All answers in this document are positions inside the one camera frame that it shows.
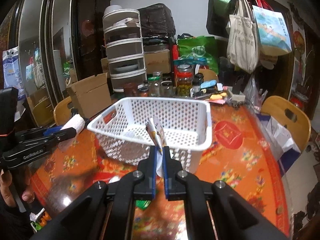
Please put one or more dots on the white perforated plastic basket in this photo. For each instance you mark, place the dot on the white perforated plastic basket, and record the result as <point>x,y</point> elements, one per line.
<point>130,127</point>

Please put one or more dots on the green snack packet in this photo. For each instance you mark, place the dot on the green snack packet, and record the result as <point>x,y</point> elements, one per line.
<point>143,204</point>

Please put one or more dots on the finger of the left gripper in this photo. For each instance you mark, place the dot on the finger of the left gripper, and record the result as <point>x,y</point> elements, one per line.
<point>33,140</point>
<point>52,130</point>

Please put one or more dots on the left wooden chair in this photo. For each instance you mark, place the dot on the left wooden chair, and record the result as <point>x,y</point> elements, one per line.
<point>62,111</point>

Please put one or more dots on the person's left hand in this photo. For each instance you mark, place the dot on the person's left hand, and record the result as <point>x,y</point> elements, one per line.
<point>17,185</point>

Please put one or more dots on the green shopping bag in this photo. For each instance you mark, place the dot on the green shopping bag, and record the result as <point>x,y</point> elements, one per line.
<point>201,47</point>

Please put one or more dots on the cardboard box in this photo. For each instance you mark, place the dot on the cardboard box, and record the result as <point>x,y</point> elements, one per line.
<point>91,95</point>

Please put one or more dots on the right wooden chair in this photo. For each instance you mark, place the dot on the right wooden chair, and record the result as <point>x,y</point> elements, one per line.
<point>290,116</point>

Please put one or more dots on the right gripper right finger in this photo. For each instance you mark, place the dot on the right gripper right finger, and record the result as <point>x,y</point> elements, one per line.
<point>214,210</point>

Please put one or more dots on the clear glass jar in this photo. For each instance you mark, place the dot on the clear glass jar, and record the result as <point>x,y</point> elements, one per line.
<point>154,86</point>

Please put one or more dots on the beige canvas tote bag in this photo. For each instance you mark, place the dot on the beige canvas tote bag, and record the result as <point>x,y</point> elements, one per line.
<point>243,42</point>

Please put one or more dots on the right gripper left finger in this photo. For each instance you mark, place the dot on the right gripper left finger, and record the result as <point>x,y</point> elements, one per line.
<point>105,211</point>

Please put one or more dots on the white paper bag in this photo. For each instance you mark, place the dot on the white paper bag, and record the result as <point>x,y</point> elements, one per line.
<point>282,145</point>

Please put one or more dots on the yellow cartoon packet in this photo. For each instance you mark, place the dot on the yellow cartoon packet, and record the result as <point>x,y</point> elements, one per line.
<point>156,133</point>

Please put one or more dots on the blue illustrated tote bag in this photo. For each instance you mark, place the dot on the blue illustrated tote bag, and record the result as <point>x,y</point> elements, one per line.
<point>273,32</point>

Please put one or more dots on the wooden chair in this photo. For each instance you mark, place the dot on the wooden chair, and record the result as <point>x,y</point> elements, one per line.
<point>290,116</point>
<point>62,111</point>

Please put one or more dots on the dark wooden cabinet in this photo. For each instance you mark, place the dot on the dark wooden cabinet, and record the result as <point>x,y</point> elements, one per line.
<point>59,42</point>

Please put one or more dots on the red lid pickle jar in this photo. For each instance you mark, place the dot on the red lid pickle jar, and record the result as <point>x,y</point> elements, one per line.
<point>184,83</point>

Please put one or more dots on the grey stacked drawer unit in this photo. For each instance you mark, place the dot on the grey stacked drawer unit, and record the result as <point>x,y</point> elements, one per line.
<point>124,47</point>

